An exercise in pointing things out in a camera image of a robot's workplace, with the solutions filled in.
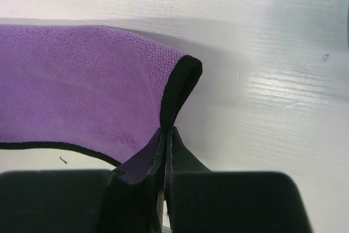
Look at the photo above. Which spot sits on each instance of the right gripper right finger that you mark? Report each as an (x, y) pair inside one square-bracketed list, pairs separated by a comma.
[(201, 200)]

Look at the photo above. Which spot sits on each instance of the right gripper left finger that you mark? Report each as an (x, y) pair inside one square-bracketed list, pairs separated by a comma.
[(126, 199)]

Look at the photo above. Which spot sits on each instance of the purple microfiber towel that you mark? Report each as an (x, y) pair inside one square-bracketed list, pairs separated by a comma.
[(96, 90)]

